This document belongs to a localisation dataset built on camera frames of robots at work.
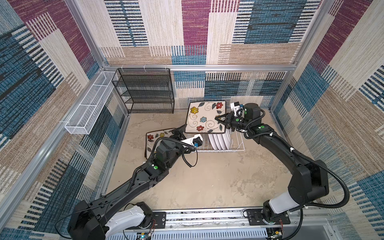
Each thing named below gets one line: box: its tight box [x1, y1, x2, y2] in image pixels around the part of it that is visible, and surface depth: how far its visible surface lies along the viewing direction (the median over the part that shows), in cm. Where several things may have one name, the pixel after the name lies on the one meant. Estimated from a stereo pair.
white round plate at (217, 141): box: [213, 133, 222, 150], surface depth 87 cm
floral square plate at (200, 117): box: [184, 100, 226, 134], surface depth 83 cm
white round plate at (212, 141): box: [208, 134, 218, 150], surface depth 87 cm
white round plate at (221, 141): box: [217, 133, 227, 150], surface depth 88 cm
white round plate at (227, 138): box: [222, 127, 232, 150], surface depth 89 cm
